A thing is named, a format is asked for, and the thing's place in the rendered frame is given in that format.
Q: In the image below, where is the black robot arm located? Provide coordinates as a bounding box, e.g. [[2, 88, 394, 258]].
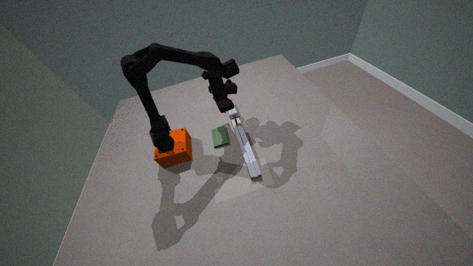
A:
[[121, 43, 240, 154]]

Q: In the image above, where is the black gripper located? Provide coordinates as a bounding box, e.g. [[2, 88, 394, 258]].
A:
[[208, 82, 234, 113]]

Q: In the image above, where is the green tray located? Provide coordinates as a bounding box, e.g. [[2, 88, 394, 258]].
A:
[[211, 126, 228, 148]]

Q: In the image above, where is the grey aluminum slotted rail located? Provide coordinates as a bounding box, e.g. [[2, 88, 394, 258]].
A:
[[228, 107, 262, 180]]

